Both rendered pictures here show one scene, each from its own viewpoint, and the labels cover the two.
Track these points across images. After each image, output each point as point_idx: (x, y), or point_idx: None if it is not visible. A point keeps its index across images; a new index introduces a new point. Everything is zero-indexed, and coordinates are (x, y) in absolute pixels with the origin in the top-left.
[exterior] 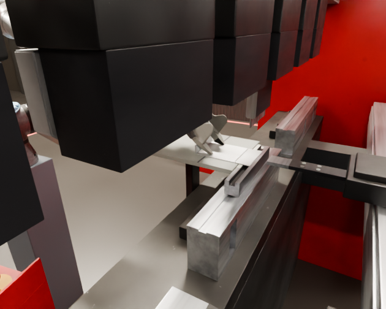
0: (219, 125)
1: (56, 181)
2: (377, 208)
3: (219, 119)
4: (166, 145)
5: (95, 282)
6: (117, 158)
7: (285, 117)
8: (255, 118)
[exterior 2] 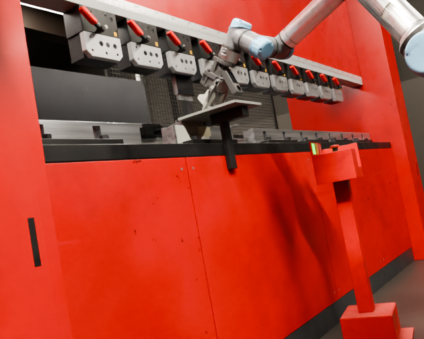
0: (202, 100)
1: None
2: (158, 138)
3: (202, 97)
4: (228, 88)
5: (270, 142)
6: None
7: (112, 122)
8: (187, 97)
